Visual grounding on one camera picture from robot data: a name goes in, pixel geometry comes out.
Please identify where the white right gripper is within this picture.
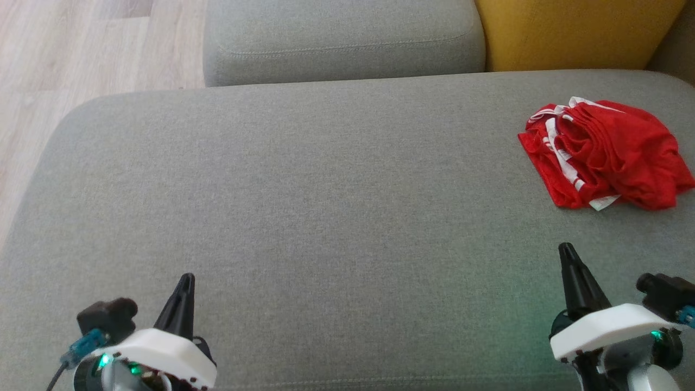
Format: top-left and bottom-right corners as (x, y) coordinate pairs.
(549, 242), (685, 391)

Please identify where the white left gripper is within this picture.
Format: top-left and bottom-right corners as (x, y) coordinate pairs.
(89, 273), (218, 389)

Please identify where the grey sofa seat cushion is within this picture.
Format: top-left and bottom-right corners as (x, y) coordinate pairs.
(0, 70), (695, 391)

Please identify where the grey sofa corner cushion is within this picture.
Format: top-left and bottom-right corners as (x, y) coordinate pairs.
(646, 3), (695, 86)

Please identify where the yellow sofa cushion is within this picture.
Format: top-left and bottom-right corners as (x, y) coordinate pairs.
(475, 0), (690, 73)

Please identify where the grey sofa back cushion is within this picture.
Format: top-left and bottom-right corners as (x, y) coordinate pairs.
(203, 0), (487, 88)

